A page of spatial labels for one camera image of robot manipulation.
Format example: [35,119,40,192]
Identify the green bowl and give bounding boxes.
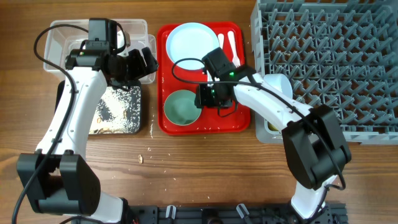
[164,90,201,126]

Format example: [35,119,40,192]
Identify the white plastic fork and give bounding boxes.
[227,31,241,67]

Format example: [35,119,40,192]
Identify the rice and food scraps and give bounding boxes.
[89,86,142,134]

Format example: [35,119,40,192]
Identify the white plastic spoon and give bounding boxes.
[217,34,224,49]

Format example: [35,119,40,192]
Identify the light blue plate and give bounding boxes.
[166,22,220,70]

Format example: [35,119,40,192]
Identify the yellow plastic cup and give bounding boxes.
[267,122,279,131]

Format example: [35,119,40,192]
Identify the light blue bowl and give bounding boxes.
[264,73,293,98]

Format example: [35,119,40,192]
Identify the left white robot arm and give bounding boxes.
[16,18,159,223]

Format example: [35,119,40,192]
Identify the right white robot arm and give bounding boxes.
[195,47,351,222]

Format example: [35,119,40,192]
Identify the clear plastic waste bin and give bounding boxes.
[43,19,157,84]

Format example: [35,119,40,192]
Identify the black food waste tray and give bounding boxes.
[55,79,143,136]

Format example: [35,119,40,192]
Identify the grey dishwasher rack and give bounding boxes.
[251,0,397,145]

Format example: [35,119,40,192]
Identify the nut crumb on table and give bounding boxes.
[138,154,144,164]

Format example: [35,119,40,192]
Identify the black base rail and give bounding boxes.
[71,203,348,224]

